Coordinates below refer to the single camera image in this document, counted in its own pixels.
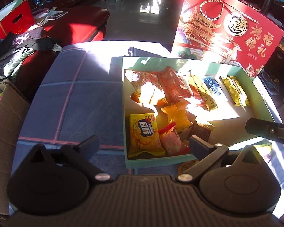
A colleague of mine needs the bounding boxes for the blue snack packet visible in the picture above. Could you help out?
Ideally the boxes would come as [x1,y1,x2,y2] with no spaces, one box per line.
[202,76,226,96]

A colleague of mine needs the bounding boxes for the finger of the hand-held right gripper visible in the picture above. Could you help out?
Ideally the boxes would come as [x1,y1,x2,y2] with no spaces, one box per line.
[245,117,284,147]

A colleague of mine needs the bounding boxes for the brown snack packet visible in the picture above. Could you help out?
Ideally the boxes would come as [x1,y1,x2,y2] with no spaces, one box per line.
[191,120,215,143]

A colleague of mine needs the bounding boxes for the yellow orange pastry packet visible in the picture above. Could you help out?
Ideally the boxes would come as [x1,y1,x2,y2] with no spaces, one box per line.
[160,102,194,134]

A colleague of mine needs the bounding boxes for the pink candy clear wrapper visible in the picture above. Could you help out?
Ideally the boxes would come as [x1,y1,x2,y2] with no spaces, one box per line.
[158,122,191,157]

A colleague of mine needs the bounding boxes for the yellow green snack packet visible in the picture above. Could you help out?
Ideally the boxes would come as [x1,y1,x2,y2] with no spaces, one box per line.
[254,141,273,155]

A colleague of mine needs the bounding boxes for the yellow striped snack packet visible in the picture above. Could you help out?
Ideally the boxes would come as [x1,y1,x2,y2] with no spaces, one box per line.
[221,76,250,107]

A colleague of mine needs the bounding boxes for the dark metal flask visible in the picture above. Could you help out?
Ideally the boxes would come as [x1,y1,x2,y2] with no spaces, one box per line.
[261,0,275,15]

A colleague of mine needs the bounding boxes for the yellow cracker packet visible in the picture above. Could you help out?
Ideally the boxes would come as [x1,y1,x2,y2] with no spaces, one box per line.
[128,113,165,159]

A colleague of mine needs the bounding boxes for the red transparent snack packet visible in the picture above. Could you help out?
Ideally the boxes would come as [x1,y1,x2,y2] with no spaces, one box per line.
[157,66,192,104]

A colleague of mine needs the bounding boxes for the red cardboard box with handle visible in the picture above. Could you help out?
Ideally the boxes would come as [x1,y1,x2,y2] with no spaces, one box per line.
[0,0,36,45]

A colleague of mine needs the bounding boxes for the orange snack packet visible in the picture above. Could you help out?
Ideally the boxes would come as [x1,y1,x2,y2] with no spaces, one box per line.
[124,69,158,104]

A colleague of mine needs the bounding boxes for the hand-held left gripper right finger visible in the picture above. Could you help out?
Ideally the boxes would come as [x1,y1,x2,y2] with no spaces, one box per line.
[176,135,269,182]

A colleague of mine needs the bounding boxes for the brown cardboard box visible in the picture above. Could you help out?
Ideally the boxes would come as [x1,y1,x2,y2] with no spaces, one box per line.
[0,79,31,215]

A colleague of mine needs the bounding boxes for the red sofa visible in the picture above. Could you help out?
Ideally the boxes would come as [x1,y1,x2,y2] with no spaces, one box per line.
[14,6,110,95]

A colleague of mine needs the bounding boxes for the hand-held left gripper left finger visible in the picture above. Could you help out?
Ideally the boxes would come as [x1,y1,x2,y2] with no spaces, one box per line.
[30,135,112,183]

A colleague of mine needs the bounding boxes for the magazines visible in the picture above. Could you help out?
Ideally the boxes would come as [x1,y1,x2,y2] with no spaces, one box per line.
[32,7,69,25]

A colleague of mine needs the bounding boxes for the pile of clothes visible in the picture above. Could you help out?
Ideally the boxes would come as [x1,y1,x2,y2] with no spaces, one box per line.
[0,27,63,81]

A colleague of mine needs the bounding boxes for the red gift bag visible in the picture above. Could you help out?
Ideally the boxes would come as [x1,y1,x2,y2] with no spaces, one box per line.
[171,0,284,79]

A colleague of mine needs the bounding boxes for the teal cardboard box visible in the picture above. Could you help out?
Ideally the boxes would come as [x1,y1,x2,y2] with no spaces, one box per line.
[122,56,275,169]

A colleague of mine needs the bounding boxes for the blue checked tablecloth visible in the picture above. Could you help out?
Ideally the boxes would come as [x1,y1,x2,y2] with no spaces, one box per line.
[11,40,284,220]

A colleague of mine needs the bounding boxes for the yellow cartoon snack packet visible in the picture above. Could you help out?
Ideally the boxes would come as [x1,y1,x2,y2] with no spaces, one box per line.
[191,74,218,111]

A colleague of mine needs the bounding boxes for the round orange snack lid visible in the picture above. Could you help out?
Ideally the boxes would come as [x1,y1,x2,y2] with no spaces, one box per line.
[177,159,200,176]

